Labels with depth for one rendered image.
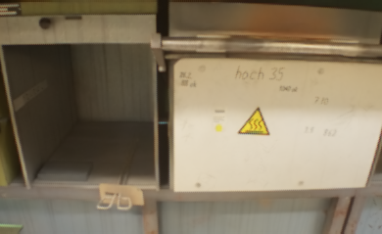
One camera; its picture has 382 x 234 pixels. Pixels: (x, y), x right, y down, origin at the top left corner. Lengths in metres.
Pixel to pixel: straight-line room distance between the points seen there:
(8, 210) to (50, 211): 0.18
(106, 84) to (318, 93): 1.06
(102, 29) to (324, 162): 0.75
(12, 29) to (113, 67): 0.69
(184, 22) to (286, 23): 0.29
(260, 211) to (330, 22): 0.74
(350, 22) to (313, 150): 0.40
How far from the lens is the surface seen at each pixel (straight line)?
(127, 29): 0.88
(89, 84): 1.62
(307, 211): 1.34
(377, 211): 1.51
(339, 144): 0.98
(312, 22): 0.97
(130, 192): 1.05
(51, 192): 1.18
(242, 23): 0.91
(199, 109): 0.82
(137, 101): 1.59
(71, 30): 0.92
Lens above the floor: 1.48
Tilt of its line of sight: 22 degrees down
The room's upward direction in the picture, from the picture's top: 1 degrees clockwise
